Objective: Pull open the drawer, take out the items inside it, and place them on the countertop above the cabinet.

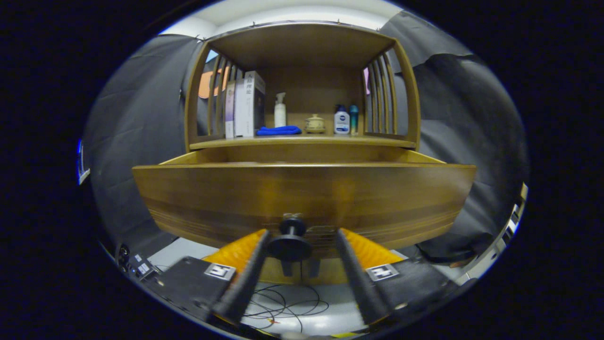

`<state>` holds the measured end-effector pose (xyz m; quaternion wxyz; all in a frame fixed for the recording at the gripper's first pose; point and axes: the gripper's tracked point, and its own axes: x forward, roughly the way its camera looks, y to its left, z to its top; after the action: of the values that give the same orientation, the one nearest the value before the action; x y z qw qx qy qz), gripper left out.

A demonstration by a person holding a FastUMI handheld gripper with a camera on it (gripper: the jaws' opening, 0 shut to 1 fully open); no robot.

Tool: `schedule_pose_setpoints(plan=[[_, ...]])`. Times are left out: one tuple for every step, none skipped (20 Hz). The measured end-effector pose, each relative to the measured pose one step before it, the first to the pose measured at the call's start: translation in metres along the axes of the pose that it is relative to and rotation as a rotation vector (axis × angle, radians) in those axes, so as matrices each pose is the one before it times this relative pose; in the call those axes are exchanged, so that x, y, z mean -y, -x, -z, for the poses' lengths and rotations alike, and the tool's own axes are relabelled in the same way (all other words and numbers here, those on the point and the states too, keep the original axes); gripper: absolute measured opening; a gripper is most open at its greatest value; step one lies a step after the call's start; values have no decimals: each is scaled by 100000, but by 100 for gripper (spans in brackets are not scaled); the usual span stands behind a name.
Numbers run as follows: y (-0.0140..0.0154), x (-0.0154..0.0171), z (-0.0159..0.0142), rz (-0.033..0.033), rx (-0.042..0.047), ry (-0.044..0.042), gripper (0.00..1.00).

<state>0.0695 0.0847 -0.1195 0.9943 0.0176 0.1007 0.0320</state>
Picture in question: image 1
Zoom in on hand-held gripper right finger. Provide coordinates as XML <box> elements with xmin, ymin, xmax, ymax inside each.
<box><xmin>334</xmin><ymin>228</ymin><xmax>465</xmax><ymax>326</ymax></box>

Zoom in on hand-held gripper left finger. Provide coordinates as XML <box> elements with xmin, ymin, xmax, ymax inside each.
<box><xmin>142</xmin><ymin>229</ymin><xmax>272</xmax><ymax>326</ymax></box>

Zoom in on black drawer knob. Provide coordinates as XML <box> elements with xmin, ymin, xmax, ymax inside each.
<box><xmin>268</xmin><ymin>213</ymin><xmax>313</xmax><ymax>262</ymax></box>

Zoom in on wooden cabinet door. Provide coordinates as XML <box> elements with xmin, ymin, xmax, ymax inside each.
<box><xmin>302</xmin><ymin>257</ymin><xmax>350</xmax><ymax>285</ymax></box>
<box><xmin>260</xmin><ymin>257</ymin><xmax>301</xmax><ymax>285</ymax></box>

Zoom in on wooden countertop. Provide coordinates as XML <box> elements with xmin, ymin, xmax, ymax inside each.
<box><xmin>190</xmin><ymin>135</ymin><xmax>417</xmax><ymax>150</ymax></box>

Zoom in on blue cloth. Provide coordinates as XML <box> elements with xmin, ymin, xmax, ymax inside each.
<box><xmin>256</xmin><ymin>125</ymin><xmax>302</xmax><ymax>136</ymax></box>

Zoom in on white lotion bottle blue cap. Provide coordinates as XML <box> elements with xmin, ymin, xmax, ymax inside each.
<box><xmin>334</xmin><ymin>104</ymin><xmax>350</xmax><ymax>135</ymax></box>

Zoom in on beige lidded teacup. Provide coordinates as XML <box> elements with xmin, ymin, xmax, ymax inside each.
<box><xmin>304</xmin><ymin>114</ymin><xmax>326</xmax><ymax>134</ymax></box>

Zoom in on thin purple book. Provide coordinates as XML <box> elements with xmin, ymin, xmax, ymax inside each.
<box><xmin>225</xmin><ymin>80</ymin><xmax>236</xmax><ymax>139</ymax></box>

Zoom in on white pump bottle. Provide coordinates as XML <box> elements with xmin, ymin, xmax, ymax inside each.
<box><xmin>274</xmin><ymin>93</ymin><xmax>287</xmax><ymax>128</ymax></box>

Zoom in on thick white book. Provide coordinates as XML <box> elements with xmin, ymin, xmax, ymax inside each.
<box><xmin>235</xmin><ymin>71</ymin><xmax>266</xmax><ymax>138</ymax></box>

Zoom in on black cables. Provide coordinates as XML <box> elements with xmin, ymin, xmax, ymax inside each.
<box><xmin>243</xmin><ymin>283</ymin><xmax>329</xmax><ymax>333</ymax></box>

